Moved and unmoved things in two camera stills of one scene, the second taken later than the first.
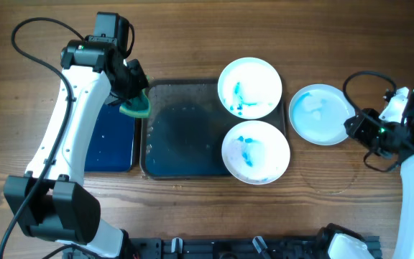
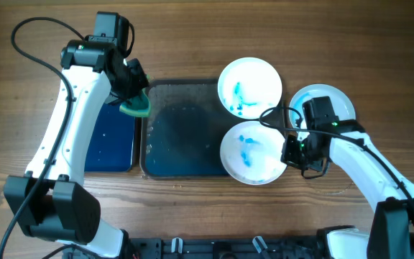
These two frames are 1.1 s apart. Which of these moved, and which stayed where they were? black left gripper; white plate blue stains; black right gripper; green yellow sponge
Moved: black right gripper
Stayed: black left gripper; green yellow sponge; white plate blue stains
